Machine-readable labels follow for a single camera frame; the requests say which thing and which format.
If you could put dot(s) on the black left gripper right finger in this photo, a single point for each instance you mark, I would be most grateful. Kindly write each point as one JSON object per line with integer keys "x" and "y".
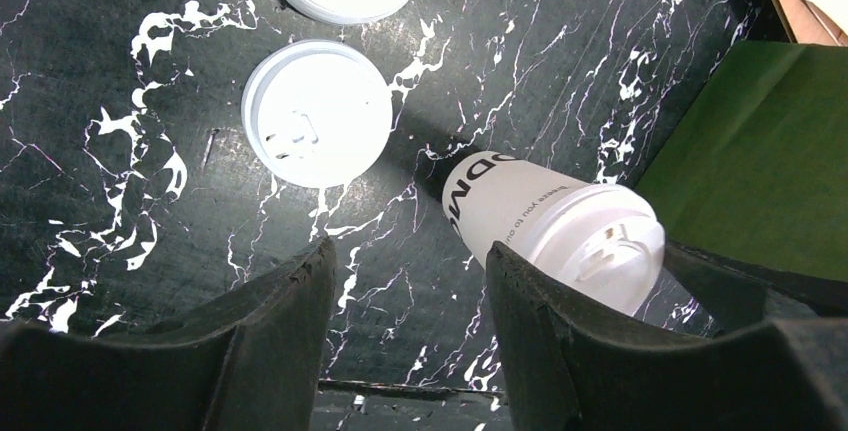
{"x": 573, "y": 363}

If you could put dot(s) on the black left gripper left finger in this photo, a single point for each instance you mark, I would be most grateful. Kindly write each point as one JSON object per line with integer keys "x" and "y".
{"x": 247, "y": 360}

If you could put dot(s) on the green paper bag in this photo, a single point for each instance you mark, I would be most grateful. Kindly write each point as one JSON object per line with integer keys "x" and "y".
{"x": 756, "y": 170}

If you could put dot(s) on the single white paper cup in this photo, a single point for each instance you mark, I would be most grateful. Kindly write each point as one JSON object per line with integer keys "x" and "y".
{"x": 490, "y": 196}

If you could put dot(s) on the white cup lid stack front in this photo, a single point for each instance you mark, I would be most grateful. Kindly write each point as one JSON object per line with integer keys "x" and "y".
{"x": 317, "y": 113}

